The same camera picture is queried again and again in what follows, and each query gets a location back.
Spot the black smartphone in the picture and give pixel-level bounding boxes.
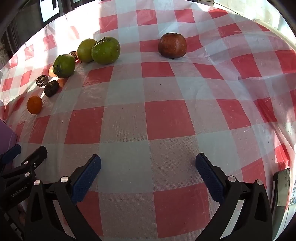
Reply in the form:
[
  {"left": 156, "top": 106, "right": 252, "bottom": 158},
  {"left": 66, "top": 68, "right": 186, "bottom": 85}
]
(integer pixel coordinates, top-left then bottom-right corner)
[{"left": 272, "top": 169, "right": 291, "bottom": 240}]

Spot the white printed card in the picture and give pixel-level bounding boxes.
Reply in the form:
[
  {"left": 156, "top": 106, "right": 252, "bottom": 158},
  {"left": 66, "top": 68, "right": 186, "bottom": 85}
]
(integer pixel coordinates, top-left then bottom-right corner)
[{"left": 288, "top": 176, "right": 296, "bottom": 209}]

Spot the purple bag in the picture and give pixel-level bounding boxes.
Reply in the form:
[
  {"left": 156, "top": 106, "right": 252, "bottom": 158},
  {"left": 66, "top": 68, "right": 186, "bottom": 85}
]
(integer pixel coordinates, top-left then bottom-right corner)
[{"left": 0, "top": 119, "right": 18, "bottom": 156}]

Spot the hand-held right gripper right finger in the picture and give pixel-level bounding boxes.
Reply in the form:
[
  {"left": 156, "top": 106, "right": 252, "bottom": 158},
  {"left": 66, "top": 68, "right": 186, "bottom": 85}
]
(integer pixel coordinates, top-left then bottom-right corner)
[{"left": 195, "top": 152, "right": 273, "bottom": 241}]

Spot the red white checkered tablecloth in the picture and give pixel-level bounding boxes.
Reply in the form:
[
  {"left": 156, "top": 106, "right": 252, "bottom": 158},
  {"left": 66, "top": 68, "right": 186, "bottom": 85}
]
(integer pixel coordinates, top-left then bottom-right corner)
[{"left": 0, "top": 0, "right": 296, "bottom": 241}]

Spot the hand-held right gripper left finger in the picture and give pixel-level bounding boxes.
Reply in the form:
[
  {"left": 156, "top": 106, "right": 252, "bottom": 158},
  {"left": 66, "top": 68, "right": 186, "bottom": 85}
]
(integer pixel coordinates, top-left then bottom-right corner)
[{"left": 24, "top": 154, "right": 102, "bottom": 241}]

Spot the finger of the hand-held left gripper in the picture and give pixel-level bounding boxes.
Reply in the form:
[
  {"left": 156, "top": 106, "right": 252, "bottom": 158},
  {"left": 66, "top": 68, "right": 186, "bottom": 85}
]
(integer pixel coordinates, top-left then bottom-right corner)
[
  {"left": 3, "top": 146, "right": 48, "bottom": 186},
  {"left": 0, "top": 144, "right": 22, "bottom": 167}
]

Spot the large green persimmon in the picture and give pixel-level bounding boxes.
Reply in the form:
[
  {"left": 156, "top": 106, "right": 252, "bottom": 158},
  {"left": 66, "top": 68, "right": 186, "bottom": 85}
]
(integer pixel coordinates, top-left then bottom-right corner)
[{"left": 91, "top": 37, "right": 121, "bottom": 65}]

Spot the small green persimmon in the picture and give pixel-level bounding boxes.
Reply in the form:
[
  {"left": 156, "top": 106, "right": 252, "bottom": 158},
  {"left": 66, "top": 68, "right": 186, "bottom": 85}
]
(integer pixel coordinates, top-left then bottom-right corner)
[{"left": 52, "top": 54, "right": 76, "bottom": 78}]

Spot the yellow-green round fruit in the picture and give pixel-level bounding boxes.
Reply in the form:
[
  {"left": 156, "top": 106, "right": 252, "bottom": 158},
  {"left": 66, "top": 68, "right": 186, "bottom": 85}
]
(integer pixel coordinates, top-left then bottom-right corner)
[{"left": 76, "top": 38, "right": 97, "bottom": 63}]

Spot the red-brown round fruit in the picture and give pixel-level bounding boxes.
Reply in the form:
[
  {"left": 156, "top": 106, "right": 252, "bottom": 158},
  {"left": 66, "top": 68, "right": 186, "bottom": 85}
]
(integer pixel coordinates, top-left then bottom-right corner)
[{"left": 158, "top": 32, "right": 187, "bottom": 59}]

